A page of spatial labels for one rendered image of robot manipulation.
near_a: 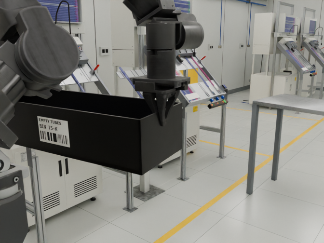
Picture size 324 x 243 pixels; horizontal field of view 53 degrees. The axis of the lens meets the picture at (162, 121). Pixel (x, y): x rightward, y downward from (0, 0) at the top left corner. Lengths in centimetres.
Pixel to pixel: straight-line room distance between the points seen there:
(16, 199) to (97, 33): 411
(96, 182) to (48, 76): 225
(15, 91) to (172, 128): 37
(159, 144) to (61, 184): 183
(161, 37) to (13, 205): 40
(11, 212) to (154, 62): 37
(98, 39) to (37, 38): 421
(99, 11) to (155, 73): 409
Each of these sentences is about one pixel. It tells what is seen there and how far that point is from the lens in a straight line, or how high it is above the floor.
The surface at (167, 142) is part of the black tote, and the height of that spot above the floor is 105.
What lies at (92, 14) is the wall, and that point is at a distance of 462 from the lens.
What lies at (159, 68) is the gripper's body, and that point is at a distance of 63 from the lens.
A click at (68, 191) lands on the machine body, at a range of 251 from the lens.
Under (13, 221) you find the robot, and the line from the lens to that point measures 65.
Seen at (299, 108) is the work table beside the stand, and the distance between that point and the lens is 249.
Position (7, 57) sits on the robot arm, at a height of 125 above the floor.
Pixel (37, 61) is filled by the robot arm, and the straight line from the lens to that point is 44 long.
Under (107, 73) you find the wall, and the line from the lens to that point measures 477.
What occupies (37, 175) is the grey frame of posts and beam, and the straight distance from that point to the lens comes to 196.
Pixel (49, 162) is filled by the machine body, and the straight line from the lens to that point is 235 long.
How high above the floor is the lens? 127
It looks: 14 degrees down
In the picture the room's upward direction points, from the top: straight up
